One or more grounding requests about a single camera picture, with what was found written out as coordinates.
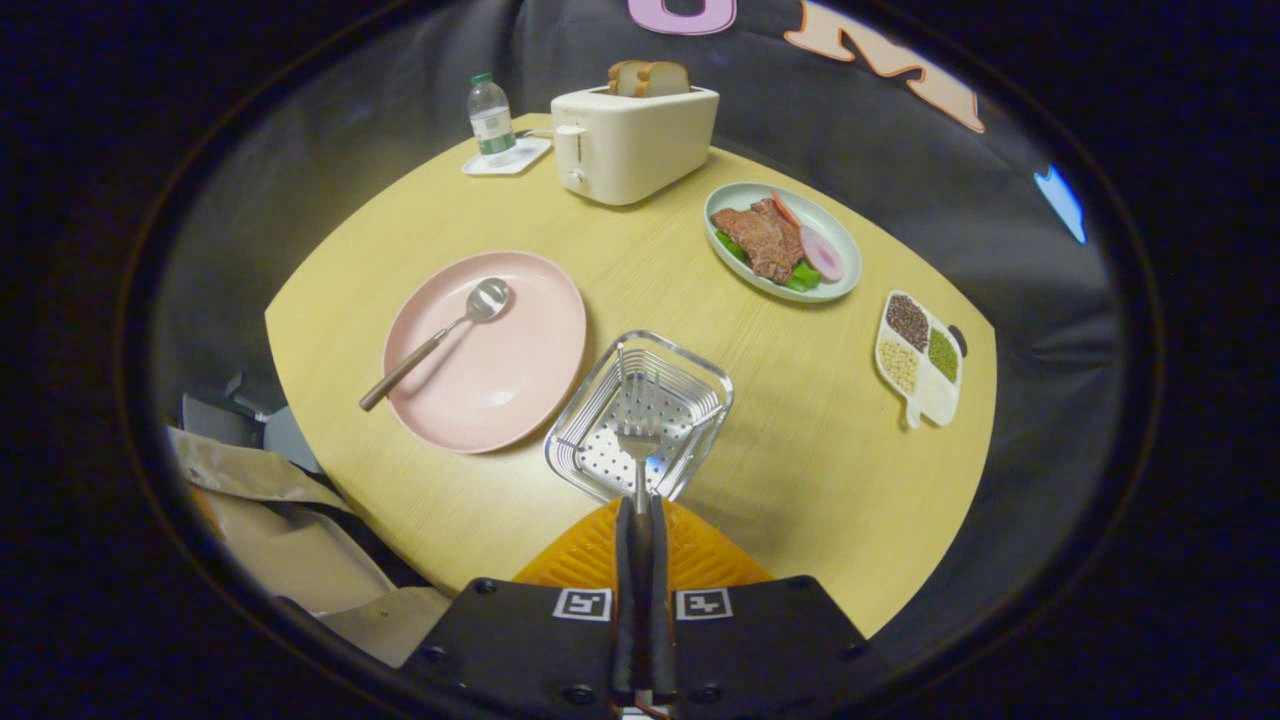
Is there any white square coaster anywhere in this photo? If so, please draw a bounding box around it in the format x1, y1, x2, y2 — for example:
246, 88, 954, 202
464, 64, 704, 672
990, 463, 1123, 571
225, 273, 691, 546
462, 137, 553, 178

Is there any clear plastic water bottle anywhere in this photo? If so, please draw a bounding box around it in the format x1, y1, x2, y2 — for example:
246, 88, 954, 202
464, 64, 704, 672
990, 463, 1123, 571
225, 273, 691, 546
467, 72, 518, 166

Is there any metal fork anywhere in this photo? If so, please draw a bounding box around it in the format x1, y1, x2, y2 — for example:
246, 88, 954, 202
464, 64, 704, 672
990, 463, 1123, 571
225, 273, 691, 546
616, 420, 663, 516

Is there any cream white toaster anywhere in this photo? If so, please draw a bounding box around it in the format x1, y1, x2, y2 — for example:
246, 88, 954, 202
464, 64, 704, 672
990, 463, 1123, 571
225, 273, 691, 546
550, 85, 721, 207

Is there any clear square glass dish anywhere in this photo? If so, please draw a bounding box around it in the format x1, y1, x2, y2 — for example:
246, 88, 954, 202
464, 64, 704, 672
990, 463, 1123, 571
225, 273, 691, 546
544, 330, 735, 503

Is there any metal spoon with brown handle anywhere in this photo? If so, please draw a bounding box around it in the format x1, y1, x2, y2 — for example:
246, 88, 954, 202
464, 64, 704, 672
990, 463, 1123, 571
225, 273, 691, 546
359, 277, 513, 413

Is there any pale green oval plate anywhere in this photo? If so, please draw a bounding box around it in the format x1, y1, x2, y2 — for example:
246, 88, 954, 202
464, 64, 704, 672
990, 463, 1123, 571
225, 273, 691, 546
703, 181, 863, 304

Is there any grey plastic object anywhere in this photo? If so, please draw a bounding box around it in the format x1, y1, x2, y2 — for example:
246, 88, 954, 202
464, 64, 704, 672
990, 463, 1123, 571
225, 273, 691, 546
180, 375, 321, 476

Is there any white divided grain dish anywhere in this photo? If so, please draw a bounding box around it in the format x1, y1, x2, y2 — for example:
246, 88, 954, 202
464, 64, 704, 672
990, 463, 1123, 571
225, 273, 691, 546
875, 290, 964, 431

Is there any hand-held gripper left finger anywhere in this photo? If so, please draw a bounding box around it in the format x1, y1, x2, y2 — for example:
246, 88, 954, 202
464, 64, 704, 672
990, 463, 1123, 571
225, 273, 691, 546
400, 497, 641, 719

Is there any black backdrop cloth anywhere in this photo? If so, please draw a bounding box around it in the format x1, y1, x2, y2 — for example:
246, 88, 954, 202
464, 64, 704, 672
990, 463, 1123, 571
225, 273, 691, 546
150, 0, 1121, 641

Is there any brown steak piece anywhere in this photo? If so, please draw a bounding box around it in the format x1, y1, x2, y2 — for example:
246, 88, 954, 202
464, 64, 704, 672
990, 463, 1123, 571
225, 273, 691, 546
712, 197, 806, 284

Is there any pink ham slice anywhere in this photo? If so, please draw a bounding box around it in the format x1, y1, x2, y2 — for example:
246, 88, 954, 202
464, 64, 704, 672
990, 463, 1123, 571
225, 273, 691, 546
799, 225, 845, 284

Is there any pink round plate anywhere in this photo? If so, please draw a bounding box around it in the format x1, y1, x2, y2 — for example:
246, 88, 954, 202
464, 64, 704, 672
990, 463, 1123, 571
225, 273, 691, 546
383, 250, 588, 455

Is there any green vegetable garnish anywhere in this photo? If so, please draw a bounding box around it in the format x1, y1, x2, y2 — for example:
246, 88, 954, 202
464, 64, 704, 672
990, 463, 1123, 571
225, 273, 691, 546
714, 230, 823, 293

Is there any beige clothing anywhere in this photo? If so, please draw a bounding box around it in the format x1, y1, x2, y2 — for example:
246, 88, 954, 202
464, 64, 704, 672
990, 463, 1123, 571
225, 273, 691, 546
165, 425, 456, 669

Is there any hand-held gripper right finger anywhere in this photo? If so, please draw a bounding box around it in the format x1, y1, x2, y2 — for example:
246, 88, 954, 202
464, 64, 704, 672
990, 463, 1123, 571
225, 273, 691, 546
640, 495, 886, 716

